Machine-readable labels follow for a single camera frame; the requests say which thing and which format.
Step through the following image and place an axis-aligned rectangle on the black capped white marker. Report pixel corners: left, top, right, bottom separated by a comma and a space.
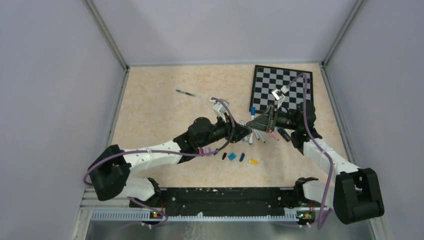
258, 132, 266, 143

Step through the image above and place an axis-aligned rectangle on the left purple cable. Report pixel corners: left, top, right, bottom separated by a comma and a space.
82, 96, 236, 229

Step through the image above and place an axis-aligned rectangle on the navy blue pen cap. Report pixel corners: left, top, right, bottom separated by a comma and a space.
239, 152, 245, 162

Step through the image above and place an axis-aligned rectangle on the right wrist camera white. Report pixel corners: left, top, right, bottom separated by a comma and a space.
271, 86, 289, 109

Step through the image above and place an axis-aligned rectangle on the teal highlighter cap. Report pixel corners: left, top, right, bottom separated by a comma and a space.
228, 152, 237, 161

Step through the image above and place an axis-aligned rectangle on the purple cable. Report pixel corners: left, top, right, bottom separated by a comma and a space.
82, 96, 236, 229
284, 72, 335, 230

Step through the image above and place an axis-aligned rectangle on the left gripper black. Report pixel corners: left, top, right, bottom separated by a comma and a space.
197, 112, 252, 148

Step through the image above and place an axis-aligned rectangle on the dark thin pen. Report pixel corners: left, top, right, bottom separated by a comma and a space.
175, 89, 201, 99

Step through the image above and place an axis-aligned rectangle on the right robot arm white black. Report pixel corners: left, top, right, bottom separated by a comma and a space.
246, 101, 385, 225

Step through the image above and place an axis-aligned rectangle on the black white checkerboard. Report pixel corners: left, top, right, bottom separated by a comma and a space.
249, 64, 314, 114

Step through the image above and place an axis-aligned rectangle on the white cable duct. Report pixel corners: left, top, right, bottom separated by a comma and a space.
91, 209, 299, 222

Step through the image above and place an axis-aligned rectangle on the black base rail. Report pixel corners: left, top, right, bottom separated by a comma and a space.
129, 187, 327, 218

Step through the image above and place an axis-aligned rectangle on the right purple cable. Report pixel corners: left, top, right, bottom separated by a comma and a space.
284, 72, 335, 230

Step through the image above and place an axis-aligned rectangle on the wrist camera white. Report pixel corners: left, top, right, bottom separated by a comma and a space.
271, 86, 289, 109
209, 97, 230, 121

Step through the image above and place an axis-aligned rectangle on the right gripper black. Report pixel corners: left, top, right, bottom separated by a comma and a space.
246, 103, 300, 133

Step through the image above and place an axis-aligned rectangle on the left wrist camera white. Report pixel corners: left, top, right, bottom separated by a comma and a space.
209, 97, 230, 121

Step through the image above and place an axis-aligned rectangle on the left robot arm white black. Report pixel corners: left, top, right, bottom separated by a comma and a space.
84, 117, 252, 207

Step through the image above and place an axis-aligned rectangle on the pink eraser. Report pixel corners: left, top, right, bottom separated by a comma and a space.
268, 131, 280, 141

